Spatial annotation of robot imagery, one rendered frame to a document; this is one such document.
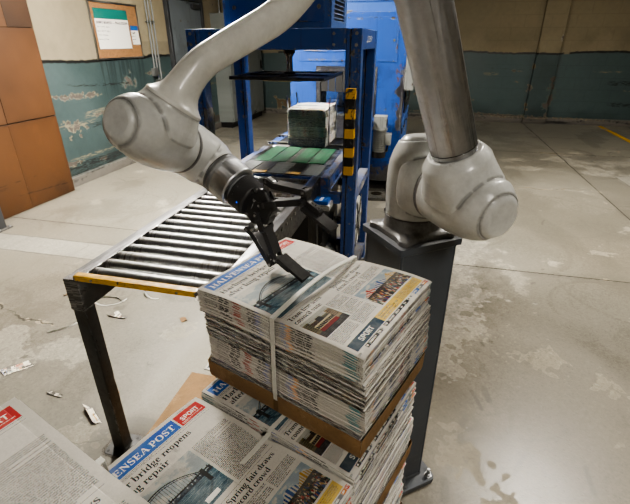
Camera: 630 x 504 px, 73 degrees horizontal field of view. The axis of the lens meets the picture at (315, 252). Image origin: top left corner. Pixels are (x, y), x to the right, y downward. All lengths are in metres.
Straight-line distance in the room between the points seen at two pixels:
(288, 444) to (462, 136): 0.69
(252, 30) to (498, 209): 0.59
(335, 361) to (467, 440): 1.39
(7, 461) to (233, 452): 0.37
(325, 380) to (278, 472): 0.18
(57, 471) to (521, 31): 9.77
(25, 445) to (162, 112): 0.50
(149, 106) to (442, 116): 0.54
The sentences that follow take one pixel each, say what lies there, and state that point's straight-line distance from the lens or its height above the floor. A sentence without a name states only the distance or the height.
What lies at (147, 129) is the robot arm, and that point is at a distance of 0.75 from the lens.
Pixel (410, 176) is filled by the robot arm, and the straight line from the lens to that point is 1.11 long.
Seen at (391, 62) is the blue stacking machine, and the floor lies 1.30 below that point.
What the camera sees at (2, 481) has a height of 1.07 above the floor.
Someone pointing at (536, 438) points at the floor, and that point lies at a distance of 2.16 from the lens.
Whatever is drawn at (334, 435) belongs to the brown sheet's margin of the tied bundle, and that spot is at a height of 0.86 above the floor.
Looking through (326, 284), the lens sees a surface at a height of 1.06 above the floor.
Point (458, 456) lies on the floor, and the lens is 1.98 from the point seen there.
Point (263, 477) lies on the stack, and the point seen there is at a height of 0.83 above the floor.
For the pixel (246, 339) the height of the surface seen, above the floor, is 0.98.
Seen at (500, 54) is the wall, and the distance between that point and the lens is 9.88.
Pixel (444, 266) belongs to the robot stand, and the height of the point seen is 0.91.
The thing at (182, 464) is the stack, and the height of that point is 0.83.
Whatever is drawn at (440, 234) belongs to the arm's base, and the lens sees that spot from 1.23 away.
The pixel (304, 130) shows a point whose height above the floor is 0.91.
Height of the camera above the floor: 1.49
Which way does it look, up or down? 26 degrees down
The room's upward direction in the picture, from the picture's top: straight up
